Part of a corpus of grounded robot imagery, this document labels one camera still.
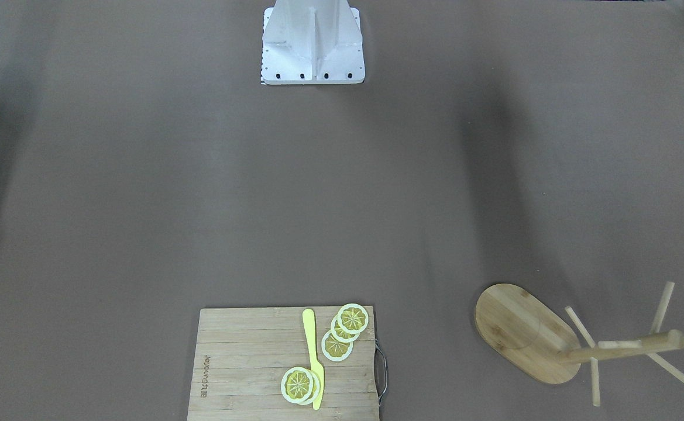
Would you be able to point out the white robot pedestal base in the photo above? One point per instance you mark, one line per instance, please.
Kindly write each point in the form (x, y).
(312, 43)

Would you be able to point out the wooden cup rack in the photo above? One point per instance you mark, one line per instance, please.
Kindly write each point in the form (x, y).
(536, 340)

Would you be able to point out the yellow plastic knife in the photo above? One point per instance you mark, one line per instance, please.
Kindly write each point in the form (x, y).
(309, 325)

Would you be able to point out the lemon slice under front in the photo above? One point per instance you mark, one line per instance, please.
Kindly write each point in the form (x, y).
(316, 388)

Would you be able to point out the bamboo cutting board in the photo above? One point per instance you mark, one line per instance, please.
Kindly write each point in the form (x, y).
(241, 355)

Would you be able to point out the lemon slice middle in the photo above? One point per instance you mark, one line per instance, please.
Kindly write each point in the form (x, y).
(339, 334)

